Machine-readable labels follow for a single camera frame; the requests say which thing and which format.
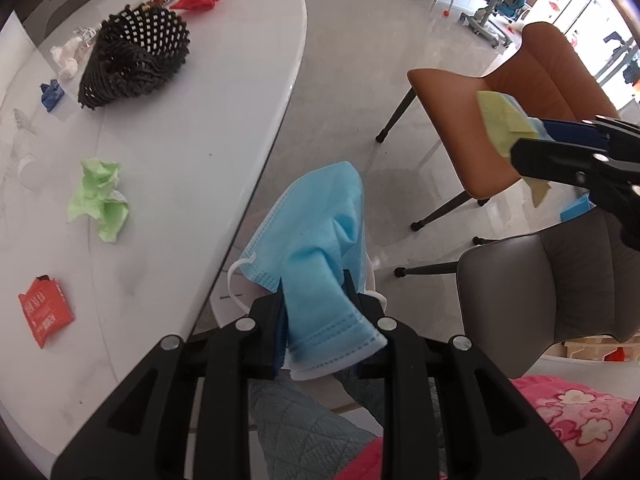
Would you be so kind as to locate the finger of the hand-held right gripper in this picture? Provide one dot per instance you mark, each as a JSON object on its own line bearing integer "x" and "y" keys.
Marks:
{"x": 550, "y": 160}
{"x": 575, "y": 134}

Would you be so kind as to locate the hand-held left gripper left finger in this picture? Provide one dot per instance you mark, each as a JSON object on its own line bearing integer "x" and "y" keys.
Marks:
{"x": 270, "y": 330}

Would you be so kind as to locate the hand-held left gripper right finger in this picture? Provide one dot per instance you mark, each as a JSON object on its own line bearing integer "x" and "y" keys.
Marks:
{"x": 367, "y": 310}

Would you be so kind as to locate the yellow paper scrap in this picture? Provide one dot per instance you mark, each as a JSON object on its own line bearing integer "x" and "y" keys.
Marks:
{"x": 500, "y": 120}

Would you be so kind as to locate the blue face mask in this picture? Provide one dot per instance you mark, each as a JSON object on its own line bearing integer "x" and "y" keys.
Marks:
{"x": 320, "y": 240}

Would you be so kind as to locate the green paper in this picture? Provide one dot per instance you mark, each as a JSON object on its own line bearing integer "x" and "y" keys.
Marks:
{"x": 100, "y": 195}

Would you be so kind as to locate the red snack packet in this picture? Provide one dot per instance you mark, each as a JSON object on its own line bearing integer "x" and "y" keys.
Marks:
{"x": 45, "y": 312}

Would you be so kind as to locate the clear plastic packaging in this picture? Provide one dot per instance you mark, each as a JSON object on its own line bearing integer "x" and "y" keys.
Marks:
{"x": 30, "y": 170}

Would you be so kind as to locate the blue wrapper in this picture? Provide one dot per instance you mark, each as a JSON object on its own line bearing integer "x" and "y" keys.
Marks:
{"x": 51, "y": 96}

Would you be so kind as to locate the white tissue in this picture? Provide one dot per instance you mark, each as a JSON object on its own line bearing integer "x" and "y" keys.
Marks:
{"x": 67, "y": 57}

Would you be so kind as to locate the blue plastic box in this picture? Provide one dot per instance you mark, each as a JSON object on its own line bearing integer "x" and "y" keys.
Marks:
{"x": 577, "y": 210}

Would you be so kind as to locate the orange dining chair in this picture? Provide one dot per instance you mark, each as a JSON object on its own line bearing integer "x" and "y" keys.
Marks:
{"x": 475, "y": 110}

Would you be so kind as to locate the person's teal quilted pants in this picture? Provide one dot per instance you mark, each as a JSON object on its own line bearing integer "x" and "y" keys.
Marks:
{"x": 290, "y": 435}

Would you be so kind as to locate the beige storage crate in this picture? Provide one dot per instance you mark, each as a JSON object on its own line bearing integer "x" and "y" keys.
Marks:
{"x": 585, "y": 350}

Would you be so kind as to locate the pink floral blanket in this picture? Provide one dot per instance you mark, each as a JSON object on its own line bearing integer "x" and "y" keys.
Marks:
{"x": 575, "y": 410}

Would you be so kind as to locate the brown candy wrapper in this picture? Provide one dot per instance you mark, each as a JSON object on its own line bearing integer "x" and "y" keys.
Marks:
{"x": 160, "y": 0}

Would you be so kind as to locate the silver foil wrapper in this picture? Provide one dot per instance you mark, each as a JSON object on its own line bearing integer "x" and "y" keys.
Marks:
{"x": 86, "y": 34}

